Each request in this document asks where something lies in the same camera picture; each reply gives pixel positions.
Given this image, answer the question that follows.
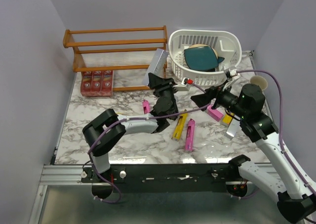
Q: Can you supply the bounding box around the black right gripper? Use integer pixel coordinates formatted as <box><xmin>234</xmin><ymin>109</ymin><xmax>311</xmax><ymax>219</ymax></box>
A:
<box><xmin>192</xmin><ymin>79</ymin><xmax>249</xmax><ymax>119</ymax></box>

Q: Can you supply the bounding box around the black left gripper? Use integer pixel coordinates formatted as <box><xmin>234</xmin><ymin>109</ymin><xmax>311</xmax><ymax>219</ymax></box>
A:
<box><xmin>146</xmin><ymin>74</ymin><xmax>177</xmax><ymax>103</ymax></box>

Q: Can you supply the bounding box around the silver toothpaste box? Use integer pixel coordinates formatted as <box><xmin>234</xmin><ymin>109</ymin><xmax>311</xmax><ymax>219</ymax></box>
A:
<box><xmin>142</xmin><ymin>48</ymin><xmax>168</xmax><ymax>86</ymax></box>
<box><xmin>225</xmin><ymin>120</ymin><xmax>240</xmax><ymax>139</ymax></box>

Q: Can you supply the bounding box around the large pink toothpaste box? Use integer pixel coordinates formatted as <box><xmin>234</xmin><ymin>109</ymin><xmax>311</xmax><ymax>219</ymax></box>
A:
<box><xmin>206</xmin><ymin>105</ymin><xmax>224</xmax><ymax>122</ymax></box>

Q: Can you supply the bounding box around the red 3D toothpaste box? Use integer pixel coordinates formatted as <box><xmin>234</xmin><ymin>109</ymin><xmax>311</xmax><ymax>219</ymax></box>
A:
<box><xmin>80</xmin><ymin>71</ymin><xmax>93</xmax><ymax>97</ymax></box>
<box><xmin>91</xmin><ymin>71</ymin><xmax>102</xmax><ymax>96</ymax></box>
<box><xmin>101</xmin><ymin>70</ymin><xmax>113</xmax><ymax>96</ymax></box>

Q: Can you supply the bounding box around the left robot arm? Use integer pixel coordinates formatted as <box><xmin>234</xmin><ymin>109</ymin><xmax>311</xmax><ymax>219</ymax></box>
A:
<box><xmin>82</xmin><ymin>73</ymin><xmax>179</xmax><ymax>182</ymax></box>

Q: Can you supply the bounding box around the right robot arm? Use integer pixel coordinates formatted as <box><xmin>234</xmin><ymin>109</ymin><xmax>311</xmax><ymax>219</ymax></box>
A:
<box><xmin>191</xmin><ymin>84</ymin><xmax>316</xmax><ymax>224</ymax></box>

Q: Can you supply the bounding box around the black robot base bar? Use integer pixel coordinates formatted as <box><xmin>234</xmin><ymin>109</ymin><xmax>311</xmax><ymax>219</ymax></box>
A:
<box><xmin>81</xmin><ymin>163</ymin><xmax>251</xmax><ymax>198</ymax></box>

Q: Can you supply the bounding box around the orange wooden three-tier shelf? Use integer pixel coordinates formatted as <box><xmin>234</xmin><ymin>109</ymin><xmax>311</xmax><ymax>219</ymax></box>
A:
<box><xmin>62</xmin><ymin>25</ymin><xmax>168</xmax><ymax>92</ymax></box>

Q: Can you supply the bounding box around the yellow toothpaste box centre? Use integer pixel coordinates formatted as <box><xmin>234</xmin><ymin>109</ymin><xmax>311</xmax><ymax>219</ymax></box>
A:
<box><xmin>172</xmin><ymin>113</ymin><xmax>188</xmax><ymax>141</ymax></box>

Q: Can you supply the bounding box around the yellow toothpaste box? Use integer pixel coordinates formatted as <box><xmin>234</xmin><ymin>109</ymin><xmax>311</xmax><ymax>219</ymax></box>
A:
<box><xmin>172</xmin><ymin>113</ymin><xmax>188</xmax><ymax>141</ymax></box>
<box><xmin>221</xmin><ymin>113</ymin><xmax>235</xmax><ymax>127</ymax></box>

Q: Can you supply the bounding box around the pink toothpaste box left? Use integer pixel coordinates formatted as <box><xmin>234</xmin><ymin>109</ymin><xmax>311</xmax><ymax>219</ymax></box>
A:
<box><xmin>142</xmin><ymin>99</ymin><xmax>151</xmax><ymax>114</ymax></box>

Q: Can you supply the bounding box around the yellow toothpaste box right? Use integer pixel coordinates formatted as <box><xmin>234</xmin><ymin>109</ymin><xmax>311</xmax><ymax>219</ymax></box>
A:
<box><xmin>221</xmin><ymin>113</ymin><xmax>235</xmax><ymax>127</ymax></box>

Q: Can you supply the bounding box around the pink toothpaste box centre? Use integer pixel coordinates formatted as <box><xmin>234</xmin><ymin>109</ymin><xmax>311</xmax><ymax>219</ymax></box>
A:
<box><xmin>185</xmin><ymin>119</ymin><xmax>196</xmax><ymax>151</ymax></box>

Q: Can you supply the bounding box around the teal square plate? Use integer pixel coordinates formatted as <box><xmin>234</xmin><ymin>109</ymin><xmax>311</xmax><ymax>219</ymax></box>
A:
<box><xmin>184</xmin><ymin>47</ymin><xmax>219</xmax><ymax>72</ymax></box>

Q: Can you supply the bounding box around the beige round plate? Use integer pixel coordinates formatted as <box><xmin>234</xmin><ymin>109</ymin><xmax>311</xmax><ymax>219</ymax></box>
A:
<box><xmin>189</xmin><ymin>44</ymin><xmax>218</xmax><ymax>58</ymax></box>

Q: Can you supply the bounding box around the white plastic basket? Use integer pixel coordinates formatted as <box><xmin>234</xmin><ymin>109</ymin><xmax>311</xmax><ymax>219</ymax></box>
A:
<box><xmin>168</xmin><ymin>29</ymin><xmax>242</xmax><ymax>87</ymax></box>

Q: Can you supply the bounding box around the beige ceramic mug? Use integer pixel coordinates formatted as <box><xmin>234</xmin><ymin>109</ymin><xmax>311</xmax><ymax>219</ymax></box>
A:
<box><xmin>250</xmin><ymin>75</ymin><xmax>268</xmax><ymax>91</ymax></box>

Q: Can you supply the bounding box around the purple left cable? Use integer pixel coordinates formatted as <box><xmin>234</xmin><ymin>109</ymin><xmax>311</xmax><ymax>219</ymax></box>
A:
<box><xmin>87</xmin><ymin>79</ymin><xmax>213</xmax><ymax>204</ymax></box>

